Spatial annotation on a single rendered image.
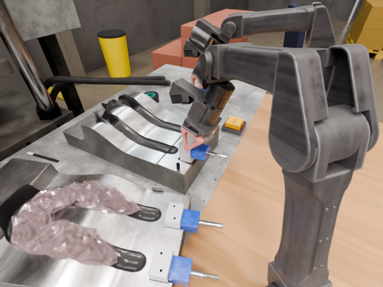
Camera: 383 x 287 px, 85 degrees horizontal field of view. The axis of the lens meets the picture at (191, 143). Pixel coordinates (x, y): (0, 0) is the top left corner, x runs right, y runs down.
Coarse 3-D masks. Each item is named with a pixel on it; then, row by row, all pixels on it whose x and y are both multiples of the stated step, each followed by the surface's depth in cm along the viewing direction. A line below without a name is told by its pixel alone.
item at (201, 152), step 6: (192, 138) 60; (180, 144) 57; (204, 144) 59; (180, 150) 58; (192, 150) 57; (198, 150) 56; (204, 150) 56; (210, 150) 59; (180, 156) 59; (186, 156) 58; (192, 156) 58; (198, 156) 57; (204, 156) 56; (216, 156) 56; (222, 156) 55
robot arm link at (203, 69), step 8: (200, 56) 50; (208, 56) 39; (200, 64) 43; (208, 64) 40; (200, 72) 50; (208, 72) 41; (200, 80) 50; (208, 80) 42; (216, 80) 43; (224, 80) 43
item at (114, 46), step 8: (104, 32) 292; (112, 32) 292; (120, 32) 292; (104, 40) 282; (112, 40) 282; (120, 40) 288; (104, 48) 291; (112, 48) 289; (120, 48) 293; (104, 56) 303; (112, 56) 296; (120, 56) 299; (128, 56) 315; (112, 64) 304; (120, 64) 306; (128, 64) 317; (112, 72) 313; (120, 72) 313; (128, 72) 322
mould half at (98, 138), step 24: (144, 96) 81; (96, 120) 68; (144, 120) 74; (168, 120) 77; (72, 144) 78; (96, 144) 69; (120, 144) 65; (168, 144) 66; (216, 144) 77; (144, 168) 64; (168, 168) 58; (192, 168) 61
